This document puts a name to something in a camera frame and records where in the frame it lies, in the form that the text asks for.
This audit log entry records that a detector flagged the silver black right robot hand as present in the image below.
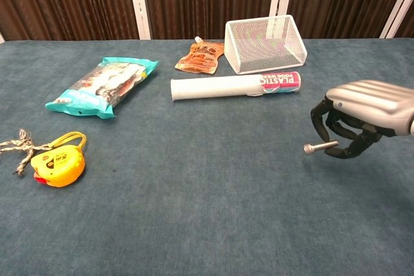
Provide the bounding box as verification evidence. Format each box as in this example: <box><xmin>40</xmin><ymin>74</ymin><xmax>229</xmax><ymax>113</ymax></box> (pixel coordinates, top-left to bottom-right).
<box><xmin>310</xmin><ymin>80</ymin><xmax>414</xmax><ymax>160</ymax></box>

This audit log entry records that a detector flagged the yellow tape measure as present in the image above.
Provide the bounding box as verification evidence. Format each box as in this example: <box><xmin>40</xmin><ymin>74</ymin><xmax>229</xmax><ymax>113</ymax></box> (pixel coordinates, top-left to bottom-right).
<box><xmin>30</xmin><ymin>131</ymin><xmax>88</xmax><ymax>188</ymax></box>

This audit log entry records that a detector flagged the silver metal bolt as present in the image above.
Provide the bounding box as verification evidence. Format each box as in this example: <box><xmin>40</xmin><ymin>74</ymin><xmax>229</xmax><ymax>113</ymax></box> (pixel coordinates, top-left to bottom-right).
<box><xmin>303</xmin><ymin>140</ymin><xmax>339</xmax><ymax>155</ymax></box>

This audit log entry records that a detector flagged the braided twine rope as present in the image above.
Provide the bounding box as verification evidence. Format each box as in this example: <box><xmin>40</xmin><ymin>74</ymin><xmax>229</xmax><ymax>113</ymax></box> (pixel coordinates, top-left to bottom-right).
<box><xmin>0</xmin><ymin>128</ymin><xmax>52</xmax><ymax>176</ymax></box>

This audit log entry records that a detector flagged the orange spouted drink pouch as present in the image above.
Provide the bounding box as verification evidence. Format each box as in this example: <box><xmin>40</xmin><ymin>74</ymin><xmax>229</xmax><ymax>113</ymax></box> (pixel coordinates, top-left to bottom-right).
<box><xmin>174</xmin><ymin>36</ymin><xmax>225</xmax><ymax>74</ymax></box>

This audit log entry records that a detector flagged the plastic food wrap roll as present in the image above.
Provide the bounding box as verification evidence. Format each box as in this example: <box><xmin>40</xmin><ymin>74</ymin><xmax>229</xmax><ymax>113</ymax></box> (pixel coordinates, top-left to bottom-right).
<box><xmin>170</xmin><ymin>71</ymin><xmax>302</xmax><ymax>102</ymax></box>

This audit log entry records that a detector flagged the blue-green table cloth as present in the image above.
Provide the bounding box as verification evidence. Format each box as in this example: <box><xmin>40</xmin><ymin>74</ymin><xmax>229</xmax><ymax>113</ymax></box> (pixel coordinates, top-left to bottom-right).
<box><xmin>0</xmin><ymin>38</ymin><xmax>414</xmax><ymax>276</ymax></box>

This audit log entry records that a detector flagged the teal snack bag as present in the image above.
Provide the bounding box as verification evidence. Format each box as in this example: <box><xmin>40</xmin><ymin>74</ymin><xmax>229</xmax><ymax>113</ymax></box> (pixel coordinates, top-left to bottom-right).
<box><xmin>45</xmin><ymin>56</ymin><xmax>159</xmax><ymax>120</ymax></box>

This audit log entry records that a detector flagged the white wire mesh basket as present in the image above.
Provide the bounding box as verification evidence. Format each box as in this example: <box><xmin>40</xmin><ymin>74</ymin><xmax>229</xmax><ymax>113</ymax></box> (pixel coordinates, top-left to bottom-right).
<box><xmin>224</xmin><ymin>14</ymin><xmax>308</xmax><ymax>75</ymax></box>

